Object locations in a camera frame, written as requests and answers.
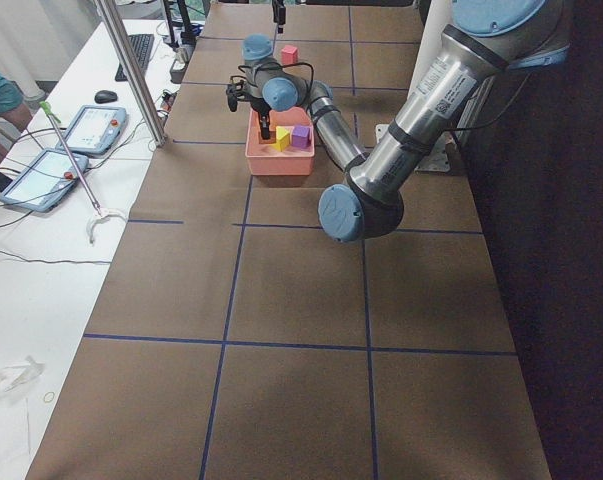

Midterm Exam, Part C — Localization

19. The aluminium frame post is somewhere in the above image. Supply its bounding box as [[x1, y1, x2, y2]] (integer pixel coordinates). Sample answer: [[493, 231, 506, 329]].
[[95, 0, 166, 148]]

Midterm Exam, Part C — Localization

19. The teach pendant near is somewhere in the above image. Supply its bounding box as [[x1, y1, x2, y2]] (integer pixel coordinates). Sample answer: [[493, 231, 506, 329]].
[[0, 148, 77, 213]]

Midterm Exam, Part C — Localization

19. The grabber stick tool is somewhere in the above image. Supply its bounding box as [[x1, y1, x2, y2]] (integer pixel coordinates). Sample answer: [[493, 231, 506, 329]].
[[39, 101, 128, 244]]

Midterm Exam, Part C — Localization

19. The purple foam block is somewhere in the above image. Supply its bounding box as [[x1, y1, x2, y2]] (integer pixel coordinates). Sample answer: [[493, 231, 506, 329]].
[[290, 125, 311, 149]]

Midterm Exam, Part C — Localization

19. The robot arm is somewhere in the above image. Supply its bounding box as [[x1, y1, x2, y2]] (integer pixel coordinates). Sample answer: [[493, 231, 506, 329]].
[[226, 1, 573, 242]]

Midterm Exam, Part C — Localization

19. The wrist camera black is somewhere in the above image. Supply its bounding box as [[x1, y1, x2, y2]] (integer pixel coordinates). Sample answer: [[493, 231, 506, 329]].
[[225, 75, 246, 112]]

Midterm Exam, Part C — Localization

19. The teach pendant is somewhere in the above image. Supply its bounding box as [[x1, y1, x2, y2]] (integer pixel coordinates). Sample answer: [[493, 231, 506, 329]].
[[63, 105, 128, 156], [0, 148, 77, 213]]

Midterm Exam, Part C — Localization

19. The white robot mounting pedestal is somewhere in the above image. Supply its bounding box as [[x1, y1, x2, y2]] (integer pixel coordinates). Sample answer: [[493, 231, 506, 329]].
[[395, 1, 452, 173]]

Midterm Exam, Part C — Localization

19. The black camera cable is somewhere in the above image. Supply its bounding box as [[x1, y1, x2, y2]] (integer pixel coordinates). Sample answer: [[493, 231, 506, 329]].
[[230, 60, 316, 109]]

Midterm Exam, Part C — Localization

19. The yellow foam block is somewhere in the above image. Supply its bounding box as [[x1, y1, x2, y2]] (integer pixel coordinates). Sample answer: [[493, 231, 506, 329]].
[[274, 126, 291, 152]]

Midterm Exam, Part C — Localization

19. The pink plastic bin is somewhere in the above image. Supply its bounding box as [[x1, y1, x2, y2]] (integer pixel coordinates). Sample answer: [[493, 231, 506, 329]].
[[245, 107, 315, 176]]

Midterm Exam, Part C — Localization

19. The crumpled clear plastic wrap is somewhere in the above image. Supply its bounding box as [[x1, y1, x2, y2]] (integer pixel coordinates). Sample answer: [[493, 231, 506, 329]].
[[0, 355, 46, 397]]

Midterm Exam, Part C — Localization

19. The pink foam block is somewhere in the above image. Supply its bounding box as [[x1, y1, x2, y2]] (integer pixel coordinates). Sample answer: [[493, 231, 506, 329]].
[[280, 45, 299, 65]]

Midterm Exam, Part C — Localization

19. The teach pendant far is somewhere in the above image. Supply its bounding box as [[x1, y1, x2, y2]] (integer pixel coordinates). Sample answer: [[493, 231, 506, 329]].
[[63, 105, 128, 156]]

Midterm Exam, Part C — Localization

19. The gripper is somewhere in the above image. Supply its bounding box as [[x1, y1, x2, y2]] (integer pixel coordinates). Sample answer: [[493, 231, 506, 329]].
[[240, 0, 287, 140]]

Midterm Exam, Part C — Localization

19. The black keyboard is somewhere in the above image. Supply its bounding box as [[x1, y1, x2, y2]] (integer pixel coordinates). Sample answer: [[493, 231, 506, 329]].
[[128, 33, 155, 77]]

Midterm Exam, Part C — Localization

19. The black computer mouse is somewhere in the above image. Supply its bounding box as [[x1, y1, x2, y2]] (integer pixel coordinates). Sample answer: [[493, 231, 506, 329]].
[[94, 90, 118, 104]]

